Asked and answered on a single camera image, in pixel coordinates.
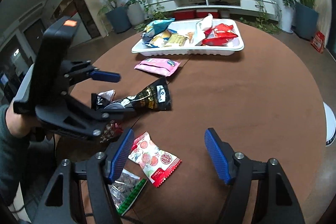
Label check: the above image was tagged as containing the white snack packet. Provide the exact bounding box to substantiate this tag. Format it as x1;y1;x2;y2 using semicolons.
98;89;116;102

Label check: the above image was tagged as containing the dark red chocolate packet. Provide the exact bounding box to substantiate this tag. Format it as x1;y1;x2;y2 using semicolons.
100;121;123;143

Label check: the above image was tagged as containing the red white candy packet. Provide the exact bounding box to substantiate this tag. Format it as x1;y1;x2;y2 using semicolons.
128;132;182;188

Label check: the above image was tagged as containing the black snack bag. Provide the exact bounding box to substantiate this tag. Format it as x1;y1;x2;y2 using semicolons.
91;77;172;113

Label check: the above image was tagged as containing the green edged nut packet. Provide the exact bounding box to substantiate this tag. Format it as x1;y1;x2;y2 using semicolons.
108;169;147;215

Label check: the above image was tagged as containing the pink snack packet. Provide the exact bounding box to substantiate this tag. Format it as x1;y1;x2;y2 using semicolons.
134;58;180;77

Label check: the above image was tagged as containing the light blue mushroom chips bag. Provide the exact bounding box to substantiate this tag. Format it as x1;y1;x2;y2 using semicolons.
141;18;176;43

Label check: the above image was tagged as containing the gold foil snack pack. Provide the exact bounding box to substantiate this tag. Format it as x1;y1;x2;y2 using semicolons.
164;34;187;47

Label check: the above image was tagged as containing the orange snack packet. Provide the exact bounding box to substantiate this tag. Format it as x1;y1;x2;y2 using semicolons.
187;32;194;44

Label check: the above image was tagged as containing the large white snack bag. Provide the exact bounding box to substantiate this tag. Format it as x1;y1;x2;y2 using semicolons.
190;14;213;46

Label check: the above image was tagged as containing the red snack bag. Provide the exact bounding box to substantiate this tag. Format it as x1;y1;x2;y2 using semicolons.
202;23;238;46

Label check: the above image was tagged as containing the person left hand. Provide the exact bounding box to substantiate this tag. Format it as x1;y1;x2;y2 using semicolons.
5;101;41;138

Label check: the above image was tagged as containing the trailing plant white pot left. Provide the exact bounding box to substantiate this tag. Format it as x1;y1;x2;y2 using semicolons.
125;0;167;32

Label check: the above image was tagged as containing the trailing plant white pot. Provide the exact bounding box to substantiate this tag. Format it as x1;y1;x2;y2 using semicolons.
240;0;295;34
125;0;167;32

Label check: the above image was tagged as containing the white plastic tray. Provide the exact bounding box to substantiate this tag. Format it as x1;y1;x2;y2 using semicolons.
131;18;245;57

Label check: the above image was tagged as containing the red storage box left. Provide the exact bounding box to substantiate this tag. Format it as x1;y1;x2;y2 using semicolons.
173;10;197;20

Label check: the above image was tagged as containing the red storage box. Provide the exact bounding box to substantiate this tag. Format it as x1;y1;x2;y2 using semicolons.
173;10;197;20
196;9;221;18

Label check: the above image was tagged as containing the red storage box right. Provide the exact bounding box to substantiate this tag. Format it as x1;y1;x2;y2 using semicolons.
196;9;221;18

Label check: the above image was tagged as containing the small white pot under cabinet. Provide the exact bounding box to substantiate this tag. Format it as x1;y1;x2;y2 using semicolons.
219;9;231;19

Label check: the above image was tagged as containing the red box on floor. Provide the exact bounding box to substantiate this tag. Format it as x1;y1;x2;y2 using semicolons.
310;31;325;53

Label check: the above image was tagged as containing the white tv cabinet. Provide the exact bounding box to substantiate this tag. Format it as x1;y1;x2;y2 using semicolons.
154;0;279;21

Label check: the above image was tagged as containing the trailing plant white pot right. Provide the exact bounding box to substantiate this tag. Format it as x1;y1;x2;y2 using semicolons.
240;0;295;34

